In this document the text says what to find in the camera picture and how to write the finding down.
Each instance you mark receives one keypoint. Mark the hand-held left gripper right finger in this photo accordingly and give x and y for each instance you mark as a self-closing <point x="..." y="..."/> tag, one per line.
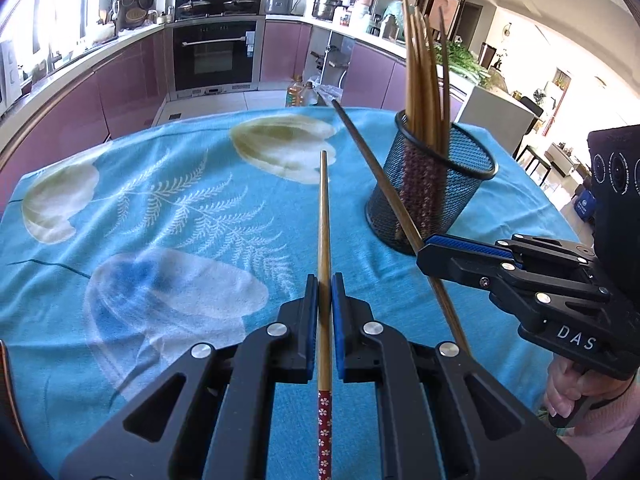
<point x="339" y="315"/>

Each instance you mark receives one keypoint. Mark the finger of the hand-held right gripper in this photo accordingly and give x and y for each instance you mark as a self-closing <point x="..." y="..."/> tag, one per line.
<point x="450" y="267"/>
<point x="460" y="244"/>

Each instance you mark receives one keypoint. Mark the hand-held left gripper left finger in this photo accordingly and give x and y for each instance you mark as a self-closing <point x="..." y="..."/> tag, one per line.
<point x="311" y="315"/>

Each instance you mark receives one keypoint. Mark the black mesh utensil holder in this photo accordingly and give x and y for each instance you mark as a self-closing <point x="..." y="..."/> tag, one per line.
<point x="450" y="195"/>

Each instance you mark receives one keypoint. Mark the dark brown wooden chopstick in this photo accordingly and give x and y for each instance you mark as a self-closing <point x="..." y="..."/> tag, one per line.
<point x="370" y="165"/>

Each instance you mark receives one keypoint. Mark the bundle of wooden chopsticks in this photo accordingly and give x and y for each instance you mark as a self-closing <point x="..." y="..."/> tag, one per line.
<point x="417" y="85"/>

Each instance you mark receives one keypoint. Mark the person's right forearm pink sleeve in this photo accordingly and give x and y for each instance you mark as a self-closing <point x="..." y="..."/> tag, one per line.
<point x="605" y="440"/>

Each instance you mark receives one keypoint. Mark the person's right hand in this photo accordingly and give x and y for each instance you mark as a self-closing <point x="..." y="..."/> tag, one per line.
<point x="557" y="390"/>

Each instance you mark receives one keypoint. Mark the blue shopping bag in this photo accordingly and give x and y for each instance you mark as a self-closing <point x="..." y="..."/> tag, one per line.
<point x="584" y="206"/>

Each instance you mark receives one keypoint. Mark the black bar stool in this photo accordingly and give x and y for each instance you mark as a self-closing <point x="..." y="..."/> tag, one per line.
<point x="532" y="157"/>

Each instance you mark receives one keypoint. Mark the white kitchen island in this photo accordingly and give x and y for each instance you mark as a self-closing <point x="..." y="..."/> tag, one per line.
<point x="495" y="110"/>

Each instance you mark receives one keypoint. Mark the bunch of green vegetables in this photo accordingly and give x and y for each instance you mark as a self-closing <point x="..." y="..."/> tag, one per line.
<point x="467" y="62"/>

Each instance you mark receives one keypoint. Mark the blue floral tablecloth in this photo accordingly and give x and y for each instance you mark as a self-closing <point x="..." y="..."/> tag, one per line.
<point x="175" y="185"/>

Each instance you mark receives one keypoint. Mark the clear plastic bag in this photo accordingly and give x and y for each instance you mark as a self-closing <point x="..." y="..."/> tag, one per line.
<point x="331" y="95"/>

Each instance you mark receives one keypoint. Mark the yellow cooking oil bottle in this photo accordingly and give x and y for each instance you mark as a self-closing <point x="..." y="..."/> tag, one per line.
<point x="295" y="94"/>

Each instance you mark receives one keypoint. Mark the stainless steel stockpot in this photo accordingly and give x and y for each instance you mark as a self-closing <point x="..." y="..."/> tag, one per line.
<point x="327" y="8"/>

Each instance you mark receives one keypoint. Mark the black built-in oven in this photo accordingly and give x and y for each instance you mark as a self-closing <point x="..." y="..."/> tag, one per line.
<point x="217" y="55"/>

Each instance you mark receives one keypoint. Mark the silver toaster box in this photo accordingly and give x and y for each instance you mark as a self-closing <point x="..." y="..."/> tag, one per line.
<point x="280" y="4"/>

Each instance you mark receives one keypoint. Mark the purple kitchen base cabinets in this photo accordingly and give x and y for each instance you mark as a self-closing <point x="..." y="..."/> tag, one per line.
<point x="75" y="105"/>

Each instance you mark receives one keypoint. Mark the dark cooking pot with lid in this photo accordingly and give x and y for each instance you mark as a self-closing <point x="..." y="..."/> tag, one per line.
<point x="192" y="6"/>
<point x="238" y="4"/>

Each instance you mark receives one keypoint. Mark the white countertop appliance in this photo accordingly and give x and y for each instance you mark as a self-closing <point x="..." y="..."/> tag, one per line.
<point x="10" y="72"/>

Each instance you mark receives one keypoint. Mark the round wall clock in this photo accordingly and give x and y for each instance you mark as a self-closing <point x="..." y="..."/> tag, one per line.
<point x="507" y="29"/>

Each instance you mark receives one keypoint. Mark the pink wall picture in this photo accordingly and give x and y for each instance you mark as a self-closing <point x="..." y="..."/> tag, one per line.
<point x="445" y="6"/>

